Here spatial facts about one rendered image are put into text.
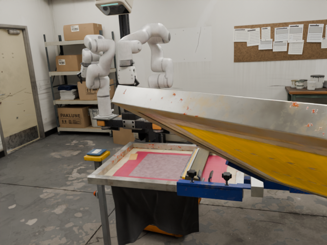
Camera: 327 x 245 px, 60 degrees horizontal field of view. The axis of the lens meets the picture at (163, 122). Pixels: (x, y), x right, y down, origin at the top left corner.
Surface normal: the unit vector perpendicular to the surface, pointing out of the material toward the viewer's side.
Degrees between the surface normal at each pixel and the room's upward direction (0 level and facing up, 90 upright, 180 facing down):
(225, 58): 90
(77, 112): 89
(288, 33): 87
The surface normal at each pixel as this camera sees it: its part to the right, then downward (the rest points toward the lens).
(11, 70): 0.96, 0.02
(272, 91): -0.27, 0.25
